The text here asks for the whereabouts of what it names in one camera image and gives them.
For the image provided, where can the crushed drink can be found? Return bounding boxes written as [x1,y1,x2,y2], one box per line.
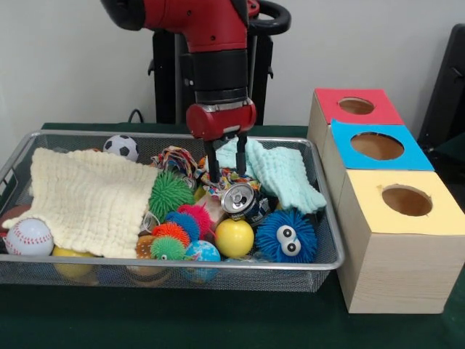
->
[220,182,272,222]

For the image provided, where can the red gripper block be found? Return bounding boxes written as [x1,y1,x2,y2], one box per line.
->
[185,97,258,184]

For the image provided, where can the blue globe ball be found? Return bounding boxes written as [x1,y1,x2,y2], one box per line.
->
[183,239,222,262]

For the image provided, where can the shallow clear mesh bin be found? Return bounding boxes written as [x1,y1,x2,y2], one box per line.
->
[0,129,345,294]

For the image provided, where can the wooden three-hole box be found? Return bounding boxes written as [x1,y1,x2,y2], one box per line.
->
[307,87,465,314]

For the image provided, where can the white baseball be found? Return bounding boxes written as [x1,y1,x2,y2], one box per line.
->
[4,217,54,257]

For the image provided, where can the light blue muslin cloth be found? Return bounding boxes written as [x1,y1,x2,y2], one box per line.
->
[206,137,328,212]

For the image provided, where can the blue spiky ball with eyes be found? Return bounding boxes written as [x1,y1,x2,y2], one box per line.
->
[255,209,318,264]

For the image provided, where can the dark green table cloth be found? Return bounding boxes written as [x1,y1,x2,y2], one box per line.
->
[0,122,465,349]

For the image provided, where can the cream muslin cloth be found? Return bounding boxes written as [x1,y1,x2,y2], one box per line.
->
[17,147,160,260]

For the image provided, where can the green covered side table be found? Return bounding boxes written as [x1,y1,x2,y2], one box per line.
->
[434,131,465,175]

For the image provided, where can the multicolour spiky caterpillar toy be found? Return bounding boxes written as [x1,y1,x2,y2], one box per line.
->
[150,204,215,261]

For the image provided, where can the black stand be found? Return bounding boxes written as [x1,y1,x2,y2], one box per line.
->
[417,23,465,146]

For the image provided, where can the green spiky ball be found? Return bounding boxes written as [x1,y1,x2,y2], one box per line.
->
[148,170,196,223]

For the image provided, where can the small soccer ball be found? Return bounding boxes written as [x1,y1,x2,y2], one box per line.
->
[102,135,140,162]

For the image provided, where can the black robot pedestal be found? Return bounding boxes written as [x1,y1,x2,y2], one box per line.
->
[147,0,292,125]

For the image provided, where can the yellow smooth ball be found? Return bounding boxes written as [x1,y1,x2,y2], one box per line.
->
[214,217,255,257]

